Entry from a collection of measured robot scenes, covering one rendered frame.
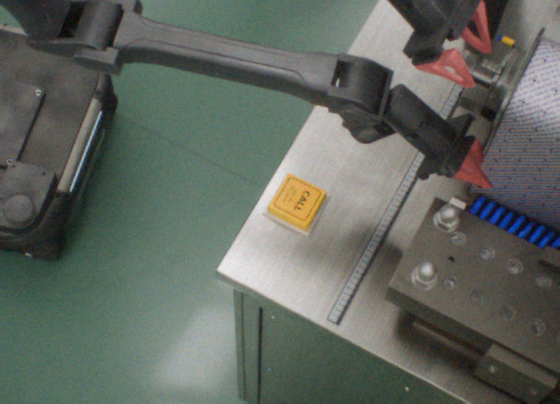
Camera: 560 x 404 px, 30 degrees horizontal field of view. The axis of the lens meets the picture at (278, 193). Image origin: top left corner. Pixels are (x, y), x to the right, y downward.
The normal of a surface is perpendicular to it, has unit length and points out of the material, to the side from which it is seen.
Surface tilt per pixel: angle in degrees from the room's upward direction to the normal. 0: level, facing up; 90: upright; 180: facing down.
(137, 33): 6
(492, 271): 0
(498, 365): 90
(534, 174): 90
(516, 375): 90
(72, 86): 0
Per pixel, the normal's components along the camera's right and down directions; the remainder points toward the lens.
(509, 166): -0.48, 0.80
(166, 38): -0.05, -0.35
